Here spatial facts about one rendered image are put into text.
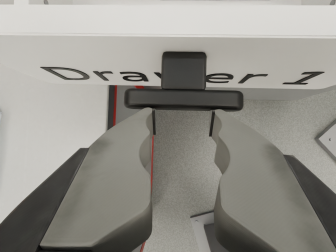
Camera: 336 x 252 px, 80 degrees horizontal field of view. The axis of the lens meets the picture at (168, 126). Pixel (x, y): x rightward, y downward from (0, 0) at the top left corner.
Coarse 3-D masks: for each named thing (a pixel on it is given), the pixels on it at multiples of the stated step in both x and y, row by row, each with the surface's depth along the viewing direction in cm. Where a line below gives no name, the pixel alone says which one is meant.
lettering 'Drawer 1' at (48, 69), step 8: (56, 72) 18; (80, 72) 18; (96, 72) 17; (104, 72) 17; (120, 72) 17; (128, 72) 17; (136, 72) 17; (304, 72) 16; (312, 72) 16; (320, 72) 16; (104, 80) 20; (128, 80) 20; (136, 80) 20; (144, 80) 19; (208, 80) 19; (240, 80) 18; (304, 80) 18
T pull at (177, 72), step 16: (176, 64) 12; (192, 64) 12; (176, 80) 12; (192, 80) 12; (128, 96) 12; (144, 96) 12; (160, 96) 12; (176, 96) 12; (192, 96) 12; (208, 96) 12; (224, 96) 12; (240, 96) 12
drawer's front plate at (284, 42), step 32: (0, 32) 11; (32, 32) 11; (64, 32) 11; (96, 32) 11; (128, 32) 11; (160, 32) 11; (192, 32) 11; (224, 32) 11; (256, 32) 10; (288, 32) 10; (320, 32) 10; (32, 64) 16; (64, 64) 16; (96, 64) 16; (128, 64) 15; (160, 64) 15; (224, 64) 15; (256, 64) 14; (288, 64) 14; (320, 64) 14
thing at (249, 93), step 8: (0, 0) 28; (8, 0) 28; (160, 88) 78; (208, 88) 76; (216, 88) 75; (224, 88) 75; (232, 88) 74; (240, 88) 74; (248, 88) 74; (256, 88) 73; (264, 88) 73; (272, 88) 72; (280, 88) 72; (288, 88) 72; (328, 88) 70; (248, 96) 88; (256, 96) 87; (264, 96) 87; (272, 96) 86; (280, 96) 86; (288, 96) 85; (296, 96) 85; (304, 96) 84
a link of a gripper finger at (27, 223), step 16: (80, 160) 7; (48, 176) 7; (64, 176) 7; (32, 192) 6; (48, 192) 6; (64, 192) 6; (16, 208) 6; (32, 208) 6; (48, 208) 6; (0, 224) 5; (16, 224) 5; (32, 224) 5; (48, 224) 5; (0, 240) 5; (16, 240) 5; (32, 240) 5
